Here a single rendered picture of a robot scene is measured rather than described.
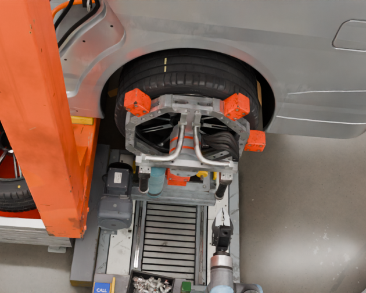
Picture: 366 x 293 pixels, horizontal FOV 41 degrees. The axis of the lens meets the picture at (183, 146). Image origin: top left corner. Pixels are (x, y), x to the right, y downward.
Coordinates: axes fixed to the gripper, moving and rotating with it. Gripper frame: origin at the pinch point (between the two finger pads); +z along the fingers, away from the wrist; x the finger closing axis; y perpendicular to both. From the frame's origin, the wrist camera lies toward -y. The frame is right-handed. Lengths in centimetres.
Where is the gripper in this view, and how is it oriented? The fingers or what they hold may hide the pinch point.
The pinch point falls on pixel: (222, 209)
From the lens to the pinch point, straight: 211.3
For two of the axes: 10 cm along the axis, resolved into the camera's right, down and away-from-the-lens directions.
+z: 0.4, -8.7, 5.0
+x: 9.9, 0.9, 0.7
